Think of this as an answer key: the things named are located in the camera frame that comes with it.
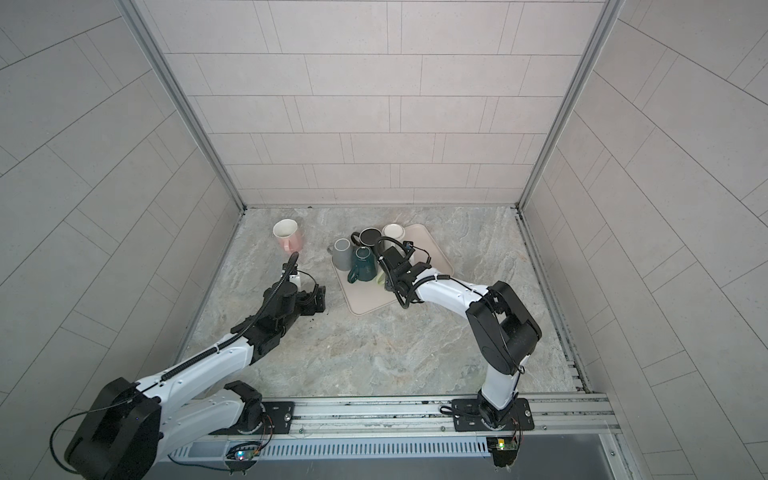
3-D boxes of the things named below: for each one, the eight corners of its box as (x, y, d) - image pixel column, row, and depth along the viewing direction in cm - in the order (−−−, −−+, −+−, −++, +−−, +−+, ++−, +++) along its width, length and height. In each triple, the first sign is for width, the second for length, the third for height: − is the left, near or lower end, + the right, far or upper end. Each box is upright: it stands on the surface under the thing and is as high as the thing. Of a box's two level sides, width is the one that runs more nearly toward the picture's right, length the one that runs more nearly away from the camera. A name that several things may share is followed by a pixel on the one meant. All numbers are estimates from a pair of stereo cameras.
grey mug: (331, 271, 100) (326, 255, 92) (334, 254, 104) (329, 238, 97) (352, 271, 100) (348, 255, 92) (354, 255, 104) (351, 238, 97)
